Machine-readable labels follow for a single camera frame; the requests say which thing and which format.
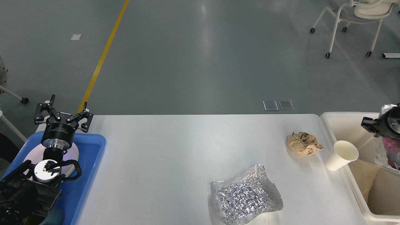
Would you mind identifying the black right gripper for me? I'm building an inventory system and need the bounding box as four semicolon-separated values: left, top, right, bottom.
361;106;400;140

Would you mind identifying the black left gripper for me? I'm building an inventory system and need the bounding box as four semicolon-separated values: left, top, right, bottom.
34;94;94;148

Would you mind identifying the pink plate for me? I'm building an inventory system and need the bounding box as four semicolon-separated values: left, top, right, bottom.
23;143;79;171

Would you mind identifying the brown paper bag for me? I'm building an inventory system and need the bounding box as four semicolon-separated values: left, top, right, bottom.
348;159;380;203

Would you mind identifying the silver foil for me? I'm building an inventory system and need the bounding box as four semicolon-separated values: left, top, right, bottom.
210;164;284;225

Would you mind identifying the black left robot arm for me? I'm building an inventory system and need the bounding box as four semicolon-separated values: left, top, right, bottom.
1;95;94;225

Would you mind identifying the blue plastic tray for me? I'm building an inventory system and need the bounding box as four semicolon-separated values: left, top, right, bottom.
0;131;106;225

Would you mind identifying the white paper cup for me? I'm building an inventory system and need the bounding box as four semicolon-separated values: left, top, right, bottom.
324;140;359;171

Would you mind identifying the chair leg with caster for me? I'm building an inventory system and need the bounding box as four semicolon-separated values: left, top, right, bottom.
0;85;29;104

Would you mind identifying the beige plastic bin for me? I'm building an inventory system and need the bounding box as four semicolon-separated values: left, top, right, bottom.
321;112;400;225

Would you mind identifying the crumpled brown paper ball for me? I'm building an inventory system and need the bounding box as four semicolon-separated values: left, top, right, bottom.
286;132;324;157

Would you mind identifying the right clear floor plate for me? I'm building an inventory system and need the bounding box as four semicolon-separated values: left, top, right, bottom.
279;100;294;111

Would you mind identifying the clear floor plate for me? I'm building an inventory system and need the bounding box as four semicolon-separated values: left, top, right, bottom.
279;100;294;111
263;101;279;111

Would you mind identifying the dark teal mug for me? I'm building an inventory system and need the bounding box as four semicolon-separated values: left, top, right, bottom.
39;206;65;225

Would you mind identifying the left clear floor plate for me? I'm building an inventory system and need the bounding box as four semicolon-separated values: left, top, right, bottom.
263;101;279;111

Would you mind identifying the white rolling chair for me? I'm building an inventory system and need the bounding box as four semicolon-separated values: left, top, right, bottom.
310;0;399;58

